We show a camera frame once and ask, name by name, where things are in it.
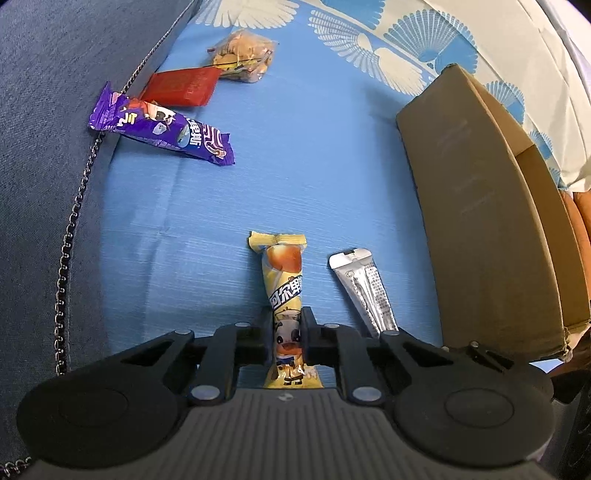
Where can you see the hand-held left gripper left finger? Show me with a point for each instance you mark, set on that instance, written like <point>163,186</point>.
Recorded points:
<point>251,346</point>

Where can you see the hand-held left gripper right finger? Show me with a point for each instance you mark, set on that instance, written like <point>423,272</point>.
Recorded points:
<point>323,346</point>

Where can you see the yellow snack packet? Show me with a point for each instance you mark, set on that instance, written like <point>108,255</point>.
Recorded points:
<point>284,277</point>

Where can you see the brown cardboard box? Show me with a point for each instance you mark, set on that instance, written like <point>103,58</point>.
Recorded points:
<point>475,207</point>

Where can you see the purple snack packet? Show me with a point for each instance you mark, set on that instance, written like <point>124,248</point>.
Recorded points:
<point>157,124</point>

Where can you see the red snack packet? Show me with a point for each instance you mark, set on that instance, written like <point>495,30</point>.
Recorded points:
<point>180,85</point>

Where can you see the clear bag of crackers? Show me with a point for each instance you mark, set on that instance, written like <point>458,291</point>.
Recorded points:
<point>240,53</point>

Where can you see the silver snack packet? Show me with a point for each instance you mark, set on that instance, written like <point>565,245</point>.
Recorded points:
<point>364,290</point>

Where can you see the orange cushion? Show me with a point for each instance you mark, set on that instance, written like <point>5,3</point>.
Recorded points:
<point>579,212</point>

